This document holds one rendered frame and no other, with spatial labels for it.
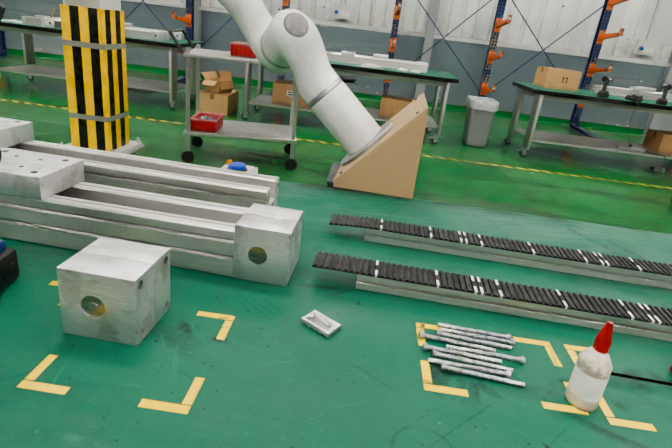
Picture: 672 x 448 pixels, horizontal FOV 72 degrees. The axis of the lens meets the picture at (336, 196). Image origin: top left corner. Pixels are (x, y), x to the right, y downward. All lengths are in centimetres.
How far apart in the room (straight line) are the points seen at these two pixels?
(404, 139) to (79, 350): 84
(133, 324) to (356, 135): 83
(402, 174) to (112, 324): 80
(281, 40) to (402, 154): 42
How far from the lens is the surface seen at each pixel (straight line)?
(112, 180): 104
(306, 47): 125
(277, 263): 75
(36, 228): 92
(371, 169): 121
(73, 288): 65
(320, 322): 68
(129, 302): 62
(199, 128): 389
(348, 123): 128
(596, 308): 85
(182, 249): 81
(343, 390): 59
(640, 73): 945
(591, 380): 66
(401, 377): 63
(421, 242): 95
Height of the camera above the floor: 118
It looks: 20 degrees down
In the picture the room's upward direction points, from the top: 7 degrees clockwise
